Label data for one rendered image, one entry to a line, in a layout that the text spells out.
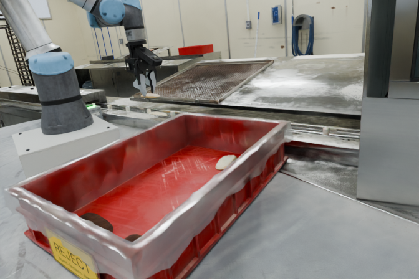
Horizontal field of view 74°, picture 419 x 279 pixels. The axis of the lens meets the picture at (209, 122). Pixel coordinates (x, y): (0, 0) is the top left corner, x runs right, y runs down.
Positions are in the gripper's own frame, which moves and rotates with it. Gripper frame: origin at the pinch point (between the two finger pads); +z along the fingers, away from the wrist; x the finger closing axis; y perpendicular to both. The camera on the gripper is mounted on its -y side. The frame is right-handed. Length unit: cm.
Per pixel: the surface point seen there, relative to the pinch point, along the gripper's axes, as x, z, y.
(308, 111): -9, 6, -60
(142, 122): 9.7, 9.5, -4.7
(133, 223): 48, 11, -49
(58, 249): 61, 8, -49
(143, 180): 37, 11, -38
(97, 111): 12.1, 6.1, 20.8
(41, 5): -279, -138, 700
